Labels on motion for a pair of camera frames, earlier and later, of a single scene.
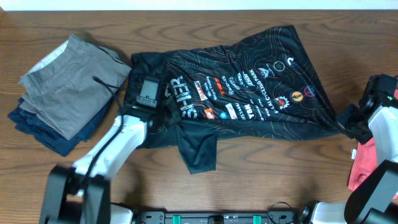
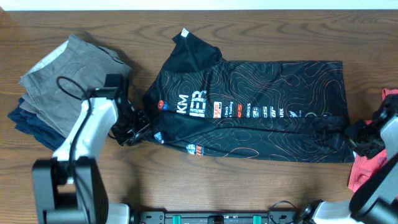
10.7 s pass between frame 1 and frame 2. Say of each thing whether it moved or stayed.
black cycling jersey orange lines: moved
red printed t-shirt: stayed
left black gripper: moved
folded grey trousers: stayed
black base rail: stayed
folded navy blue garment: stayed
